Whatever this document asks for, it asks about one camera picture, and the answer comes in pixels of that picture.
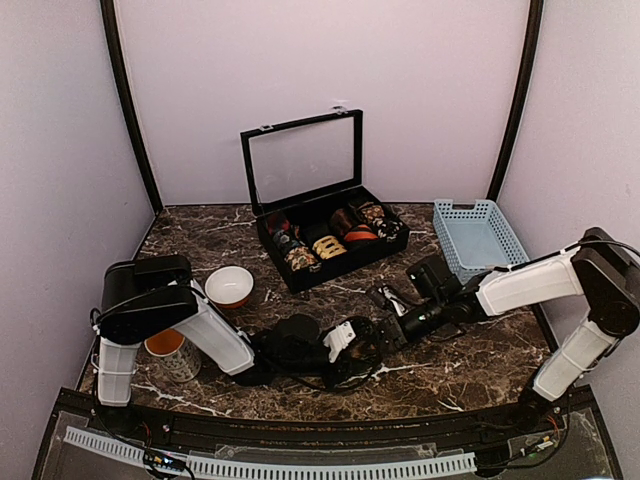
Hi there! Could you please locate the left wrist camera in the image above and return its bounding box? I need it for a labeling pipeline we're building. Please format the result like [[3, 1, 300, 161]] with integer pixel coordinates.
[[323, 321, 356, 364]]

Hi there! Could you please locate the orange black rolled tie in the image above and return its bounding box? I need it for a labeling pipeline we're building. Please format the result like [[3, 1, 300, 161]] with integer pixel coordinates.
[[344, 224, 378, 244]]

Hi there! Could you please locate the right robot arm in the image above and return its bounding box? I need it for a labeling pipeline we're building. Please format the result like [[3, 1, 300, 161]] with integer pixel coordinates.
[[367, 227, 639, 434]]

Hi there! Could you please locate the red dark rolled tie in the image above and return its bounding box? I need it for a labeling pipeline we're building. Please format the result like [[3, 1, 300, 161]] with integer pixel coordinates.
[[266, 211, 291, 241]]

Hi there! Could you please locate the blue dotted rolled tie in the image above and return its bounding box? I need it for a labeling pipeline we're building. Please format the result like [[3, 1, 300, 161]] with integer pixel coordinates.
[[273, 230, 301, 255]]

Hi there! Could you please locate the patterned mug with orange liquid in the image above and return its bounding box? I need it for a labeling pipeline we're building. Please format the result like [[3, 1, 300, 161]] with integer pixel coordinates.
[[144, 329, 202, 383]]

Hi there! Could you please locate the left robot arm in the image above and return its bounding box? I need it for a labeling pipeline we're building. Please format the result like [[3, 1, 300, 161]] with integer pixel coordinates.
[[93, 255, 355, 436]]

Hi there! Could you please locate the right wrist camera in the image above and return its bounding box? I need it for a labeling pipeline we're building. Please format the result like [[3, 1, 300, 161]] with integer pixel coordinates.
[[367, 285, 410, 317]]

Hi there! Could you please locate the cream striped rolled tie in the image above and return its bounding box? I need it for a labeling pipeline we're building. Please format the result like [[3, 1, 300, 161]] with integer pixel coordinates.
[[313, 235, 347, 260]]

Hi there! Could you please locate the floral dark rolled tie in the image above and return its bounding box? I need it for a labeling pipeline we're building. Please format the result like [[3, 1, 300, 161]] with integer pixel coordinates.
[[285, 246, 317, 271]]

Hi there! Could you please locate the blue plastic basket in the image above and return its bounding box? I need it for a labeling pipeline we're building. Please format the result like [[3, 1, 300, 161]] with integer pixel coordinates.
[[433, 199, 529, 284]]

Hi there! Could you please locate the tan patterned rolled tie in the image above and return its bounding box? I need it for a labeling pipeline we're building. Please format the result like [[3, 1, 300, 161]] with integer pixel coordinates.
[[355, 201, 386, 226]]

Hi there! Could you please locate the brown rolled tie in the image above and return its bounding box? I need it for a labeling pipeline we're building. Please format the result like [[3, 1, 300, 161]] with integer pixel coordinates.
[[329, 208, 358, 237]]

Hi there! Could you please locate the black white rolled tie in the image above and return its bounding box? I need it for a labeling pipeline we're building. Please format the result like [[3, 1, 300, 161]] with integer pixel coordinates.
[[373, 217, 402, 242]]

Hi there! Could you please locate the camouflage patterned necktie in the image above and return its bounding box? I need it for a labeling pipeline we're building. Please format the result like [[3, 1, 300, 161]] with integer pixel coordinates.
[[350, 341, 379, 364]]

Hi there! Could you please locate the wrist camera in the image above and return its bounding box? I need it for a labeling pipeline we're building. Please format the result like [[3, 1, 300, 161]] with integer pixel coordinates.
[[367, 285, 410, 317], [323, 321, 356, 364]]

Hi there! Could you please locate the black front rail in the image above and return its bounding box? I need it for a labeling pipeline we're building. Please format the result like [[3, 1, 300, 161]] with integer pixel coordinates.
[[54, 387, 571, 457]]

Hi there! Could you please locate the white and orange bowl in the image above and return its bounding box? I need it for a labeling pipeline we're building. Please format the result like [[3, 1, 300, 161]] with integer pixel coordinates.
[[204, 266, 254, 309]]

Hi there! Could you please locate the white perforated cable duct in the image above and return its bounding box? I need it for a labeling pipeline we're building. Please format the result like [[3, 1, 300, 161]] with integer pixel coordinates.
[[63, 426, 477, 479]]

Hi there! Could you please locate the black tie storage box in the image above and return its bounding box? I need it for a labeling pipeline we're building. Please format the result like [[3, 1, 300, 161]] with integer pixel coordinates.
[[240, 109, 409, 293]]

